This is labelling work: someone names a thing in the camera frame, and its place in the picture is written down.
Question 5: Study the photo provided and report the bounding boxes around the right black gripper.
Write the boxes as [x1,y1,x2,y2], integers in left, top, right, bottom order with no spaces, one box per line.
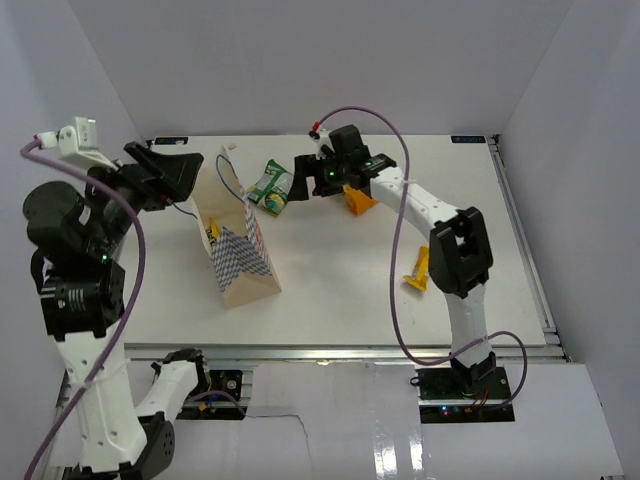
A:
[290,152,352,200]

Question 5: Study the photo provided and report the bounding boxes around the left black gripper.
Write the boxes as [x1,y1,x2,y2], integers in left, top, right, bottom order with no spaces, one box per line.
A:
[82,139,203,254]

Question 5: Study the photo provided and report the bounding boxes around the green snack packet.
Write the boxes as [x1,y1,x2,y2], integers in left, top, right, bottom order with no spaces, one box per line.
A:
[246,159,293,217]

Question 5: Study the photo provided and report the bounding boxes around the orange snack multipack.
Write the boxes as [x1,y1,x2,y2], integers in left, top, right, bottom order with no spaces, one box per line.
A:
[343,185,377,216]

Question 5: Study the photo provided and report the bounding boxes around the yellow M&M's packet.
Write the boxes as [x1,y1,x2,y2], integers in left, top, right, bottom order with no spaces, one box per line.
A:
[205,217,221,251]

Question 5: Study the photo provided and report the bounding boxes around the paper bag blue pattern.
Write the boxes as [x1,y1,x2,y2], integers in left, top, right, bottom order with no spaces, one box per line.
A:
[186,147,281,310]

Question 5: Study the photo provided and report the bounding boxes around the yellow snack bar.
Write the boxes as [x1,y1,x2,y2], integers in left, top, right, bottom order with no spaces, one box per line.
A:
[403,246,429,292]

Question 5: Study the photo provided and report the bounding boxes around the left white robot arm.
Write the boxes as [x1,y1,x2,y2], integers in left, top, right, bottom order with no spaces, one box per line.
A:
[22,142,212,479]

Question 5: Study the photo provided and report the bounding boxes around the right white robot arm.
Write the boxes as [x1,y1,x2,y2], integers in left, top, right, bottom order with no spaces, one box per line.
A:
[289,125,496,399]

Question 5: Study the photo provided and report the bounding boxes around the blue label left corner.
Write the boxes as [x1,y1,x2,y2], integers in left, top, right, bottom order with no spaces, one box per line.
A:
[152,136,189,146]

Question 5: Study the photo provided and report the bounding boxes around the blue label corner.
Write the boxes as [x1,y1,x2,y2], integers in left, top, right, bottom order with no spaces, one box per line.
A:
[450,135,486,144]
[152,136,189,146]

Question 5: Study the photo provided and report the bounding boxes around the blue label right corner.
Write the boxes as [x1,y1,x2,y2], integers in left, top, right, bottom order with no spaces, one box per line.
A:
[450,135,486,144]

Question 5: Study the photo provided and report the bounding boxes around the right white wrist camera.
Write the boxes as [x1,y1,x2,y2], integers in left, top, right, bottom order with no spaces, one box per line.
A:
[308,122,332,151]

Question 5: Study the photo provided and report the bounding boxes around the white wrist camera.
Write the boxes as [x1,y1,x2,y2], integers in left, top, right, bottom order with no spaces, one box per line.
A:
[308,122,332,151]
[34,116,118,170]

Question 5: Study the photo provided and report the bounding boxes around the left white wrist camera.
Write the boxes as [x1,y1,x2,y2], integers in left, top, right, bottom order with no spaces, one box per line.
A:
[34,116,118,170]

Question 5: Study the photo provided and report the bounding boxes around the aluminium front rail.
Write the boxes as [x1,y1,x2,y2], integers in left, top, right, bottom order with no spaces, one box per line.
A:
[125,344,566,362]

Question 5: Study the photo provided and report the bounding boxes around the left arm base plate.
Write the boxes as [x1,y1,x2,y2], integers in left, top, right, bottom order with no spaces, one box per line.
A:
[178,370,245,421]

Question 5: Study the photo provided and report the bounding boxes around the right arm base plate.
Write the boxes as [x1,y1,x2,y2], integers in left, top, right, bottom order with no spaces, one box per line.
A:
[409,367,515,425]

